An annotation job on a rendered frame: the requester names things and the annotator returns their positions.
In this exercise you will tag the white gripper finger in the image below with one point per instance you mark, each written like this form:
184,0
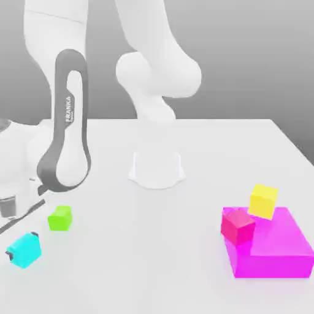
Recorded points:
10,256
35,234

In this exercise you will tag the small green cube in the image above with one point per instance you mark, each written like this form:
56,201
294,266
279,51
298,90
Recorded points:
59,219

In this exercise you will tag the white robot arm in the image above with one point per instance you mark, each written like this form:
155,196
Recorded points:
157,73

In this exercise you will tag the large magenta box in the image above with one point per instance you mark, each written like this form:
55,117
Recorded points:
277,255

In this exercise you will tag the small pink cube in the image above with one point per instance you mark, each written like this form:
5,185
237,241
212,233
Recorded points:
236,227

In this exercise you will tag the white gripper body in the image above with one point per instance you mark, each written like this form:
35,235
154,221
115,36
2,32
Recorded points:
27,213

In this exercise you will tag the small cyan cube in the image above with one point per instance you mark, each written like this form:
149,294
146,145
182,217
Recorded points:
24,251

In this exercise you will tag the small yellow cube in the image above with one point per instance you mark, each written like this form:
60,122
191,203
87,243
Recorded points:
262,202

